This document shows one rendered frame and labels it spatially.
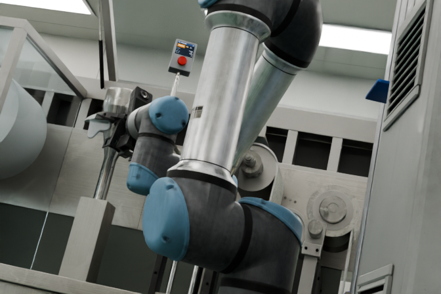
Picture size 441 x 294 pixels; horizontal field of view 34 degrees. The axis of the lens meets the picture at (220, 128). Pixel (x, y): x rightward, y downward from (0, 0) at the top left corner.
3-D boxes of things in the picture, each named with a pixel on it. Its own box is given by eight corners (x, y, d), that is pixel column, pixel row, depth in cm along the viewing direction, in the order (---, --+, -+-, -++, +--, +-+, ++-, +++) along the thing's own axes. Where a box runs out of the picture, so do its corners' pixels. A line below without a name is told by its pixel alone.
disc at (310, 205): (302, 231, 203) (311, 180, 207) (302, 231, 204) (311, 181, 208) (355, 241, 200) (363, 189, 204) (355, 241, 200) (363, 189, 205)
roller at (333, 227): (308, 226, 203) (315, 187, 206) (312, 243, 227) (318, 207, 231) (350, 233, 201) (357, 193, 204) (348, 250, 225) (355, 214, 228)
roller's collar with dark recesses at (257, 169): (237, 170, 207) (241, 149, 209) (239, 176, 212) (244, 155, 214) (258, 174, 205) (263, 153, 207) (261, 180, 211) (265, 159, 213)
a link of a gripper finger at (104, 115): (90, 115, 162) (122, 120, 158) (93, 109, 163) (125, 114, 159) (102, 125, 166) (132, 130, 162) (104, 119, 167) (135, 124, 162)
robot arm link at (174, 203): (243, 275, 111) (308, -34, 127) (156, 250, 105) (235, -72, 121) (207, 274, 121) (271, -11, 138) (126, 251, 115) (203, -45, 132)
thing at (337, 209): (351, 216, 200) (325, 226, 201) (350, 217, 202) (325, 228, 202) (340, 191, 203) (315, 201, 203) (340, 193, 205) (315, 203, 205)
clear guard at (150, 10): (105, -48, 240) (105, -49, 240) (116, 82, 269) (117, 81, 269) (432, -11, 218) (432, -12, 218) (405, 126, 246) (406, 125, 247)
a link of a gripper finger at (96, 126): (69, 132, 164) (102, 138, 160) (80, 109, 166) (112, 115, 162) (77, 138, 167) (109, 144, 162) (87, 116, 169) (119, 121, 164)
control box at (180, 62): (169, 64, 226) (176, 35, 229) (167, 71, 232) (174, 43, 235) (191, 70, 226) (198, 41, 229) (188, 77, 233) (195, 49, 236)
